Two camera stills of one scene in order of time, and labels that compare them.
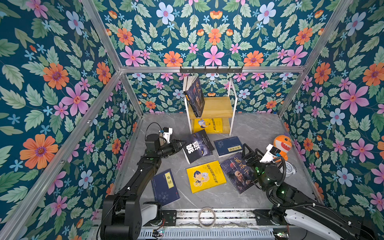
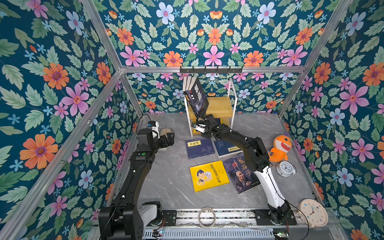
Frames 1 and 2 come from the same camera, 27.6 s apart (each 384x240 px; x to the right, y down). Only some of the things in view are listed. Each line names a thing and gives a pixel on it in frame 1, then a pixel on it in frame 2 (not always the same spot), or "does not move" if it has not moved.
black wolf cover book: [197, 146] to [197, 97]
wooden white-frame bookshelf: [218, 116] does not move
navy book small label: [227, 146] does not move
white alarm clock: [290, 168] does not move
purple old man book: [239, 172] does not move
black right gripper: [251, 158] to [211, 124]
